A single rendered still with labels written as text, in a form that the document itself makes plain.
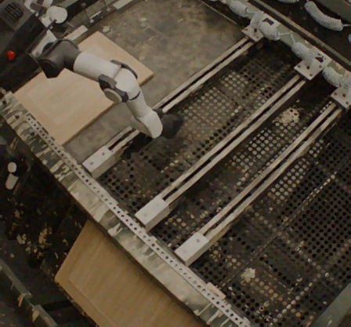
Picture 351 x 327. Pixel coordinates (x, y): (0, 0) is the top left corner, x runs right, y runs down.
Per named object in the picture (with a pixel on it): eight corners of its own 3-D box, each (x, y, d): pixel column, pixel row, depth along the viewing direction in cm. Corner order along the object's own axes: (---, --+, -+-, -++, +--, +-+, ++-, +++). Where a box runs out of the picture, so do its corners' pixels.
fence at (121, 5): (5, 89, 287) (3, 84, 283) (142, -10, 318) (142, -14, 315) (9, 93, 285) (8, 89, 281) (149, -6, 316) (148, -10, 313)
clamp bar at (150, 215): (133, 219, 243) (124, 190, 223) (314, 62, 282) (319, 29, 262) (150, 235, 239) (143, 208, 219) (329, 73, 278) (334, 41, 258)
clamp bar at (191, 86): (82, 169, 258) (71, 138, 237) (265, 27, 297) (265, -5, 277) (96, 183, 253) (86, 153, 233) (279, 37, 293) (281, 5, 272)
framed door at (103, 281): (56, 277, 286) (54, 277, 284) (105, 194, 271) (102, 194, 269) (179, 399, 247) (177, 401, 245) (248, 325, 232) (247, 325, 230)
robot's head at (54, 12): (45, 19, 232) (60, 5, 232) (39, 17, 240) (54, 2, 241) (55, 30, 235) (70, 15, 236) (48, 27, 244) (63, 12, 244)
